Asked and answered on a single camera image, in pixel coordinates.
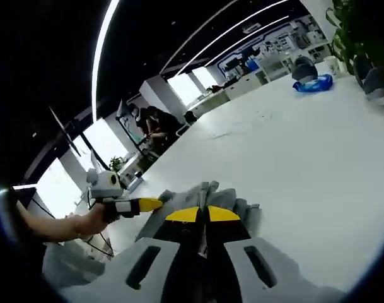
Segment small pale box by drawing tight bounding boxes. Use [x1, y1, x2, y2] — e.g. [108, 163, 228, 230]
[128, 176, 145, 190]

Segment blue wipes packet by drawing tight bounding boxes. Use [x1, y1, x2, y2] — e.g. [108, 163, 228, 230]
[292, 73, 334, 94]

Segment long ceiling light strip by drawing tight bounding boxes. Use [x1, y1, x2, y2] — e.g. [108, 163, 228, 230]
[90, 0, 123, 122]

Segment white cup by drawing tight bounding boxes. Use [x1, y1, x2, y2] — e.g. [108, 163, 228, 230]
[324, 56, 346, 76]

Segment small background plant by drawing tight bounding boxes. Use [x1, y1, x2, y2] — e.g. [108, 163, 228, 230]
[108, 156, 125, 171]

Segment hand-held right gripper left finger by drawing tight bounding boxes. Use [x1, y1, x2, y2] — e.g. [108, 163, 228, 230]
[57, 206, 207, 303]

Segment person's left hand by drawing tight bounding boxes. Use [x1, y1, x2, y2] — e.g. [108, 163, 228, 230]
[73, 201, 117, 237]

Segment green potted plant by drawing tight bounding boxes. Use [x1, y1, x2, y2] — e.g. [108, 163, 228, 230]
[325, 0, 384, 80]

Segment grey towel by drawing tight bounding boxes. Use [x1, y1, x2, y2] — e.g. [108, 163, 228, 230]
[134, 180, 262, 244]

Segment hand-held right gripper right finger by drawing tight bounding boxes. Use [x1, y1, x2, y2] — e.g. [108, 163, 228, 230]
[205, 204, 350, 303]

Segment grey rounded object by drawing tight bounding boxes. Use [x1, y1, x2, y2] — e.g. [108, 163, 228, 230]
[291, 56, 318, 80]
[354, 55, 384, 102]

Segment white table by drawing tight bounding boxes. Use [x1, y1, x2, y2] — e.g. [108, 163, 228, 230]
[103, 58, 384, 294]

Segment white cabinets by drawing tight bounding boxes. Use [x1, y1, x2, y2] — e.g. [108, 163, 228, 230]
[224, 71, 271, 100]

